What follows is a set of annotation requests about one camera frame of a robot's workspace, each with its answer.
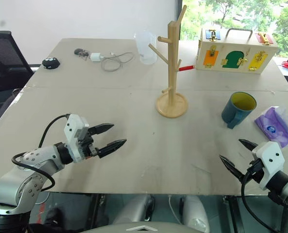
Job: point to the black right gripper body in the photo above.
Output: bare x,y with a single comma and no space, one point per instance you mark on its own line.
255,172

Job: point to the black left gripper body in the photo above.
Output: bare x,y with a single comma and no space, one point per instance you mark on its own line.
88,146

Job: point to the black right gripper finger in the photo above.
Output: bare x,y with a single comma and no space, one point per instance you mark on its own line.
231,166
249,145

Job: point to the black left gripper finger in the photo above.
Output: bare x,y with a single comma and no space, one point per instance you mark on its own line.
102,128
112,146

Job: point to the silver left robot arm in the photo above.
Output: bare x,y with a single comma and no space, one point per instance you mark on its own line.
15,179

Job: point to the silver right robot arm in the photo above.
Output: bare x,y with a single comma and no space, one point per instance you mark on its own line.
285,187

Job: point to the blue mug yellow inside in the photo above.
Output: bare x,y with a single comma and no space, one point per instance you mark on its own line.
232,114

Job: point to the wooden mug tree stand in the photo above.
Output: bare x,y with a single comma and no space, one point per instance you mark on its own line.
173,72

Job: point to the clear plastic pitcher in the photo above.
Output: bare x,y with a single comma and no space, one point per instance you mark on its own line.
147,48

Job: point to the purple tissue pack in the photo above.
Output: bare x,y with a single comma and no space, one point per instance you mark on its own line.
277,126

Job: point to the silver robot leg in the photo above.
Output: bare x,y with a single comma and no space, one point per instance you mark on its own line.
136,208
196,211

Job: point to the white charger adapter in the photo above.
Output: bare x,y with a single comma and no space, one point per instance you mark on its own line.
94,57

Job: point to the small black key fob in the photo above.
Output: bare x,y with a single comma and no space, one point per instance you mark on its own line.
78,51

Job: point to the black round button device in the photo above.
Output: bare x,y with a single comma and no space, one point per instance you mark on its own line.
50,63

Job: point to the grey robot torso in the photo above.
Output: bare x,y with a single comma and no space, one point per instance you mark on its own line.
143,227

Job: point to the wooden lock box toy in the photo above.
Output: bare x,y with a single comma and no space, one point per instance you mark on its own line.
233,48

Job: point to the black office chair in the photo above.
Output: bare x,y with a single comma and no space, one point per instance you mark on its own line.
3,60

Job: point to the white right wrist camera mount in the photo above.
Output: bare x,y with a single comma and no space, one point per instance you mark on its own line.
270,155

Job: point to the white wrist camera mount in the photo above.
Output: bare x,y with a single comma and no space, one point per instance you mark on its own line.
72,128
270,155

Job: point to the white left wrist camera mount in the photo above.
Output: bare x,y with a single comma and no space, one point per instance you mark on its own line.
72,128

